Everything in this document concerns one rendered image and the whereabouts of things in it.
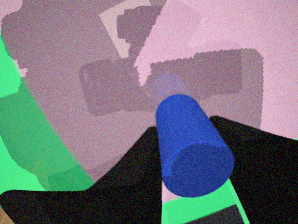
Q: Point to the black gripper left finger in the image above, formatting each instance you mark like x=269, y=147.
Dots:
x=130, y=193

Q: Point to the blue cylinder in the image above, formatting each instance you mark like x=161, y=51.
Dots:
x=194, y=159

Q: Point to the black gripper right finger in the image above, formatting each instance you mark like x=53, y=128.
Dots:
x=265, y=174

